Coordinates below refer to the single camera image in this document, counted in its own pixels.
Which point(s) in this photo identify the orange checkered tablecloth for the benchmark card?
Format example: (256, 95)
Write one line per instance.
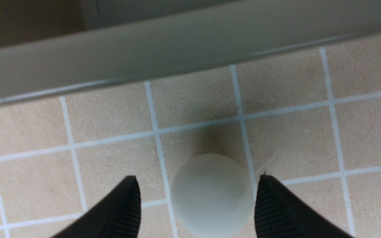
(311, 118)

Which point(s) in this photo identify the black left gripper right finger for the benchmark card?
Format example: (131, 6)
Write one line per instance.
(279, 213)

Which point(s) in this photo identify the olive green plastic bin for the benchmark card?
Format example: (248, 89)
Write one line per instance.
(51, 48)

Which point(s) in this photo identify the white ping-pong ball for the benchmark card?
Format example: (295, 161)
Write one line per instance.
(212, 196)

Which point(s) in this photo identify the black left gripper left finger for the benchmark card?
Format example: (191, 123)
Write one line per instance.
(117, 215)

